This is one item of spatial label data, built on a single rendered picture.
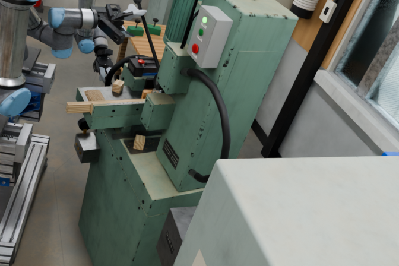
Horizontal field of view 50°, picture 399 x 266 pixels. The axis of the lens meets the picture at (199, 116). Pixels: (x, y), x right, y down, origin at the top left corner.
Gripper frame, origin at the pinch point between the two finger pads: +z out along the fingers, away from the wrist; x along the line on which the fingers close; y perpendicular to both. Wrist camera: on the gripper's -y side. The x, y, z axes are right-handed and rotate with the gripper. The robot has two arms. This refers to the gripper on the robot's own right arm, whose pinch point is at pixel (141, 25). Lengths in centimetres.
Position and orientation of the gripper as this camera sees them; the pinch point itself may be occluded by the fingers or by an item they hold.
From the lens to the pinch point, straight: 176.9
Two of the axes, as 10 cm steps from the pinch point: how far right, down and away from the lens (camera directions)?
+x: -4.2, 5.0, 7.6
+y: -3.2, -8.6, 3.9
